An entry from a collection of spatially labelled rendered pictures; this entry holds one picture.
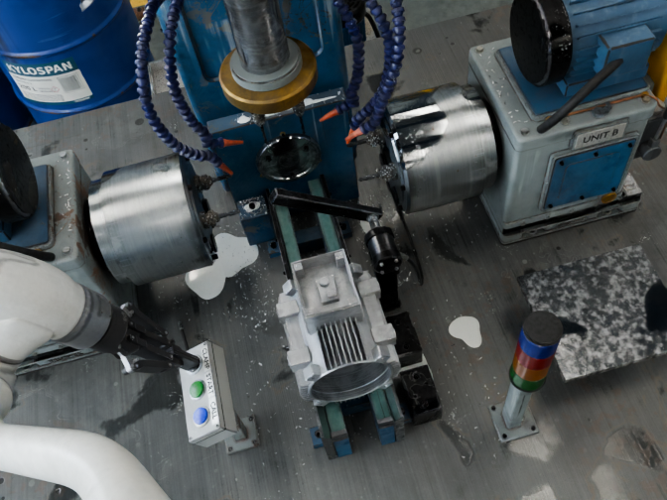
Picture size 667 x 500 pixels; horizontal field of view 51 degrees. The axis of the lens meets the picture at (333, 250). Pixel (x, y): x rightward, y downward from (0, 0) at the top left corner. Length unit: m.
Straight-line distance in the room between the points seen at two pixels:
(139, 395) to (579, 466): 0.92
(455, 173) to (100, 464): 0.92
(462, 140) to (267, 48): 0.44
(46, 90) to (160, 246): 1.63
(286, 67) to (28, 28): 1.62
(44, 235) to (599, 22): 1.09
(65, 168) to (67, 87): 1.41
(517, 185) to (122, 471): 1.03
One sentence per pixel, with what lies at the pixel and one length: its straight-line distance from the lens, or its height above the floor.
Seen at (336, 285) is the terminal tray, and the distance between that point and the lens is 1.26.
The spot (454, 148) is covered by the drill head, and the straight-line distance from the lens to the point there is 1.42.
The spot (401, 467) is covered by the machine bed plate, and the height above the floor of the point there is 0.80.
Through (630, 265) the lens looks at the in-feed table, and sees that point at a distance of 1.56.
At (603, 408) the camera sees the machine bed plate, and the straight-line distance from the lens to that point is 1.54.
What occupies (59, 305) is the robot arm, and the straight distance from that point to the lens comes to 1.03.
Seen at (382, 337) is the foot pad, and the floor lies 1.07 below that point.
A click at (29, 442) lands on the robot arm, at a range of 0.88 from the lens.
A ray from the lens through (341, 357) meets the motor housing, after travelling 1.21.
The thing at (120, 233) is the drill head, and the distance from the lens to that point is 1.41.
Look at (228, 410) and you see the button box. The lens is 1.26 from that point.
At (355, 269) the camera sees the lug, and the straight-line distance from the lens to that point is 1.30.
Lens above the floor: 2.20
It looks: 57 degrees down
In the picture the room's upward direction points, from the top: 11 degrees counter-clockwise
